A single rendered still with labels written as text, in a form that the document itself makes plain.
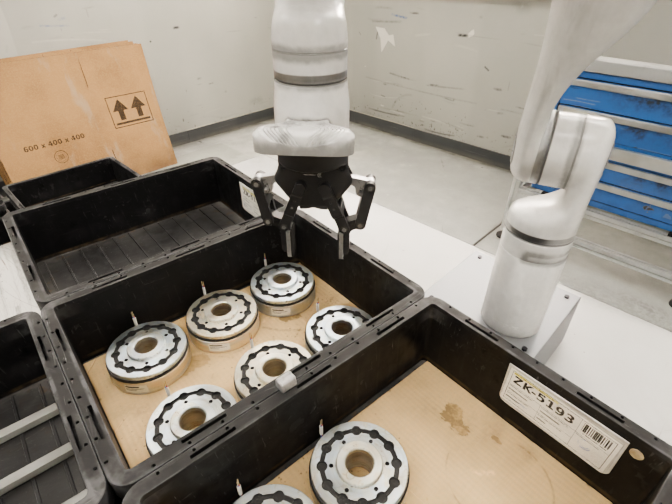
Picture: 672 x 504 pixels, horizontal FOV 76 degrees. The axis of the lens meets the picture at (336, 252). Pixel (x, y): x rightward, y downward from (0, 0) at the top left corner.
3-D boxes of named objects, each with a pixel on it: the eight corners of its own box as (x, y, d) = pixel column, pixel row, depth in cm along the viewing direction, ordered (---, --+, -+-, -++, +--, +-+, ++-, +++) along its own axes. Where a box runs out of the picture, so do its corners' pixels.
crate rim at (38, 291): (217, 165, 95) (215, 155, 94) (297, 218, 77) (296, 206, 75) (6, 226, 74) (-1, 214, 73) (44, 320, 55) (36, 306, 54)
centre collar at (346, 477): (356, 434, 47) (356, 430, 47) (392, 463, 45) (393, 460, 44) (325, 466, 44) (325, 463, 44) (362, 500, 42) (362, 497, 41)
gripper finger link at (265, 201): (264, 168, 49) (283, 212, 52) (249, 172, 49) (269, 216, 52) (258, 178, 46) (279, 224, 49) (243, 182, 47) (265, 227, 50)
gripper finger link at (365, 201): (366, 182, 46) (348, 227, 49) (382, 187, 46) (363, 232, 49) (367, 171, 48) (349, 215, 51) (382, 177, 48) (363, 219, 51)
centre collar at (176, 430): (200, 395, 51) (199, 392, 51) (224, 420, 49) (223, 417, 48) (162, 422, 49) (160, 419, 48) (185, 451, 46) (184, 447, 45)
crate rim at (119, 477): (297, 218, 77) (296, 206, 75) (428, 305, 58) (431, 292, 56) (44, 320, 55) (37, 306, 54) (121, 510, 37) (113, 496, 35)
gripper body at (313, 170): (355, 112, 47) (353, 191, 52) (277, 110, 47) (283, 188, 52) (352, 137, 40) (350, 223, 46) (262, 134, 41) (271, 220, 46)
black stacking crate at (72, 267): (223, 204, 101) (215, 158, 94) (298, 261, 82) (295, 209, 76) (30, 270, 80) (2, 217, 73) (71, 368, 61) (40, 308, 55)
